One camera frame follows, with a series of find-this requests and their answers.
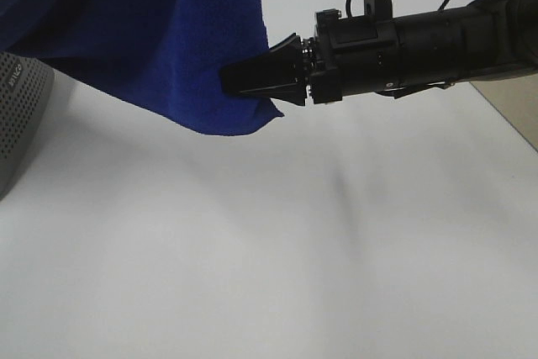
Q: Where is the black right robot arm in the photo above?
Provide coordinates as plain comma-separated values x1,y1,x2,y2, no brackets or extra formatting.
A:
219,0,537,106

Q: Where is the blue towel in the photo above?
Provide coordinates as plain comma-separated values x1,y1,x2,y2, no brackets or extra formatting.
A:
1,0,280,136

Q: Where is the beige storage box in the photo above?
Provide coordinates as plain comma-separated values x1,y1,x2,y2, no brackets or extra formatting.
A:
472,75,537,150

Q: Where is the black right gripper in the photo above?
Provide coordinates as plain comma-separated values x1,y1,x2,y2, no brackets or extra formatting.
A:
219,9,399,106

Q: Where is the grey perforated plastic basket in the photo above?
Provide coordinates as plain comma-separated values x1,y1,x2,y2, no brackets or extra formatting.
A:
0,52,55,195

